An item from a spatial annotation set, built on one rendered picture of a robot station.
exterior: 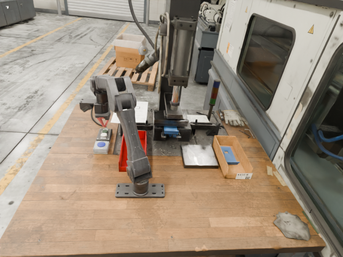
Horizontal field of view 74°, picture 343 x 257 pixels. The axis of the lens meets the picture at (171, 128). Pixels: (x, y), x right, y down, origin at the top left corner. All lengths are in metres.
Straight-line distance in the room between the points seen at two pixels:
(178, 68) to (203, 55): 3.20
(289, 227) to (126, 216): 0.61
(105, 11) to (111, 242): 10.01
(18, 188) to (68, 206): 1.48
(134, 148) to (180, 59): 0.45
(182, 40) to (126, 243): 0.81
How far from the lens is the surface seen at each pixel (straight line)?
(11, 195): 2.39
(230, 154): 1.24
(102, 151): 1.15
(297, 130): 1.19
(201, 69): 4.33
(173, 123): 1.18
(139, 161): 0.87
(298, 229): 1.04
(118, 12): 10.41
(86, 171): 1.09
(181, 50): 1.04
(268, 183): 1.17
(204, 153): 1.18
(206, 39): 4.20
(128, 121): 0.86
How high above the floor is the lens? 1.65
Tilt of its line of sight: 33 degrees down
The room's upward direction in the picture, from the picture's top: 7 degrees clockwise
